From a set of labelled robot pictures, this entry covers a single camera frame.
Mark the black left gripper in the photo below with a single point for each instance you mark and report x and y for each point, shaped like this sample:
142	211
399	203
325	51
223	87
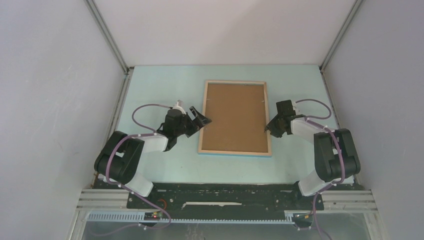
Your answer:
199	121

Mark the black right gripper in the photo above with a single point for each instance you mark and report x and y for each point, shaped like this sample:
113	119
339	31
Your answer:
271	127

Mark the brown cardboard backing board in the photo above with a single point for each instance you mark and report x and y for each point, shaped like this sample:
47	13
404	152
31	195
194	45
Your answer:
236	117

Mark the wooden picture frame with glass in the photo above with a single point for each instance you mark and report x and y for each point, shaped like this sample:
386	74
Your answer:
235	154

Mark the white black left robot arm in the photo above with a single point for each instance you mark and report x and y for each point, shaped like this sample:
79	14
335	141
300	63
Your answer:
119	159

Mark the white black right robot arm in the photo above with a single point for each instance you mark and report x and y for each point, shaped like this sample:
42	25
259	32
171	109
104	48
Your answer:
335	153

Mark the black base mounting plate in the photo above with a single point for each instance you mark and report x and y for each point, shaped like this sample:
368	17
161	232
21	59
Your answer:
244	202

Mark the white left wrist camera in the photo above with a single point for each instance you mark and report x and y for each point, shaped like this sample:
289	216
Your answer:
179	106

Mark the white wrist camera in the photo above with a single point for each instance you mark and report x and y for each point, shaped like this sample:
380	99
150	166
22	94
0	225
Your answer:
179	106
294	106

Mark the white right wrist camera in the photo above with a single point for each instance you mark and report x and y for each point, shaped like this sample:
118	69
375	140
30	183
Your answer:
294	106

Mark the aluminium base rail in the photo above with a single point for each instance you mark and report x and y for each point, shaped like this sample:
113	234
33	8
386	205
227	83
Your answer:
114	205

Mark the right aluminium corner post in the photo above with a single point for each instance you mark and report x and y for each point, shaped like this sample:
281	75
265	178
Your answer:
340	34

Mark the aluminium corner post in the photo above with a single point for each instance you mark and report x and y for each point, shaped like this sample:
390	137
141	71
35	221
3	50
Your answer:
107	35
340	34

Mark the left aluminium corner post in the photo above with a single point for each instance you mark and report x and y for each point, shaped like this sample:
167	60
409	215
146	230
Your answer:
107	35

